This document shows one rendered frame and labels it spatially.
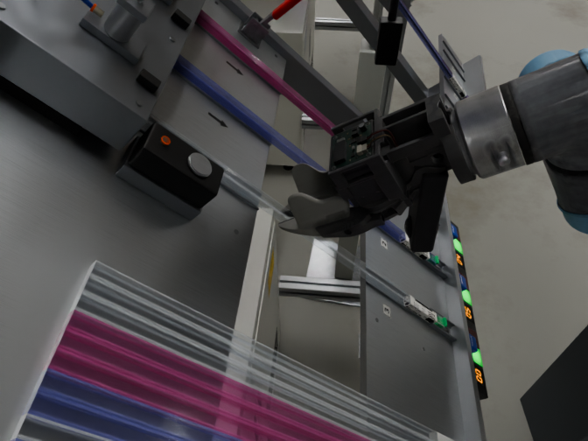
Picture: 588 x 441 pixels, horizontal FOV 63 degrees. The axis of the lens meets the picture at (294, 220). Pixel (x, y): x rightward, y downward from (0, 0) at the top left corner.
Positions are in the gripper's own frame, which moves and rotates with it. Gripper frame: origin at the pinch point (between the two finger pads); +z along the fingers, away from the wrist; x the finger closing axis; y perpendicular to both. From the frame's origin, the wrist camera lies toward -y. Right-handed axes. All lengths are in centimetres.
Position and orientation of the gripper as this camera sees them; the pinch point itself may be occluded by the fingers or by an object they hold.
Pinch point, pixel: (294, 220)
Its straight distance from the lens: 54.9
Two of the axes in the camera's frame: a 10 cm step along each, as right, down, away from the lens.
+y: -5.3, -6.0, -6.0
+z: -8.4, 3.0, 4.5
